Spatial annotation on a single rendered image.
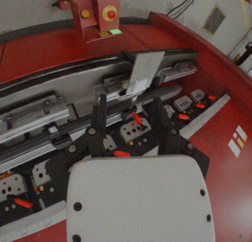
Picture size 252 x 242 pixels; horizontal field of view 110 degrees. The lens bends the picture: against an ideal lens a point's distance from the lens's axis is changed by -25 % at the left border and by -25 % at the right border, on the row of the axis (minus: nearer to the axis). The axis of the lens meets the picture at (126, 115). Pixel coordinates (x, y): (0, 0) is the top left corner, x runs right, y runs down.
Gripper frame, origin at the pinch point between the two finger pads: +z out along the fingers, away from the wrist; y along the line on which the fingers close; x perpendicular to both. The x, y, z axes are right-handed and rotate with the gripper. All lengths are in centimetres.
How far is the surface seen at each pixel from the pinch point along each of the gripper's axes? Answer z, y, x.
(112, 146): 11.9, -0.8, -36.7
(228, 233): -35, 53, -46
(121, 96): 43, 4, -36
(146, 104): 39, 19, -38
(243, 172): -8, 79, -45
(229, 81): 65, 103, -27
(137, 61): 42.1, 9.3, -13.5
